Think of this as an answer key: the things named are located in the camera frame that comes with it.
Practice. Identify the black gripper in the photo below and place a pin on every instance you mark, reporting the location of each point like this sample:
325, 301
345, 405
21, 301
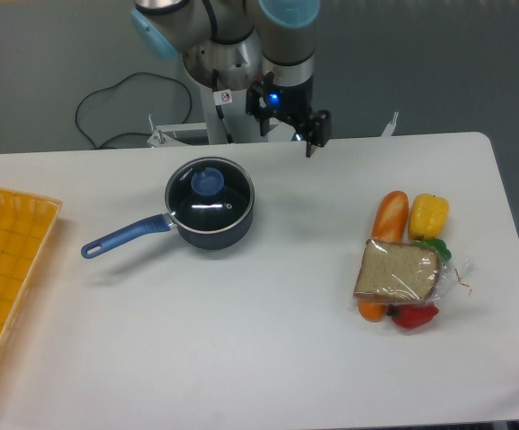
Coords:
291, 105

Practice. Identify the glass lid blue knob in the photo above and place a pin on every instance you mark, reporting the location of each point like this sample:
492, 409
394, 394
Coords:
209, 195

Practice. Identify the dark blue saucepan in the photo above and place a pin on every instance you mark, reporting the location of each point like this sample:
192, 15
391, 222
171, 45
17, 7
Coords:
161, 223

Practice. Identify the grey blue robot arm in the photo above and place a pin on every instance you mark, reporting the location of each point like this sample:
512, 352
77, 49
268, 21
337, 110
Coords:
286, 29

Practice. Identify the orange bread roll toy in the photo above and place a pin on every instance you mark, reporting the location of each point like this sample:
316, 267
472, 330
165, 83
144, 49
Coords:
391, 217

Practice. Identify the yellow bell pepper toy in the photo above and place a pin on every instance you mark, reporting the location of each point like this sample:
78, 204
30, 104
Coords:
428, 216

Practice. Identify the bagged sliced bread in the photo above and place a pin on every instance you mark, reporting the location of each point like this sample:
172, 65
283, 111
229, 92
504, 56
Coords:
406, 274

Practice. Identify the green bell pepper toy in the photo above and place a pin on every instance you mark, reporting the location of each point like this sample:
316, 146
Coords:
439, 246

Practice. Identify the small orange toy vegetable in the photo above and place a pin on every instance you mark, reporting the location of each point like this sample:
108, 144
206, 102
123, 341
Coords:
372, 311

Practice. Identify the red bell pepper toy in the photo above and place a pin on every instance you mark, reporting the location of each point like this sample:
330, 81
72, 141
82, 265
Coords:
410, 317

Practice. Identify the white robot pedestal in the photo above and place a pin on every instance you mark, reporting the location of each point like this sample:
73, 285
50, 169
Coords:
222, 73

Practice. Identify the white table bracket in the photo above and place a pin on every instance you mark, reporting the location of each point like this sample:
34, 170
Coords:
391, 126

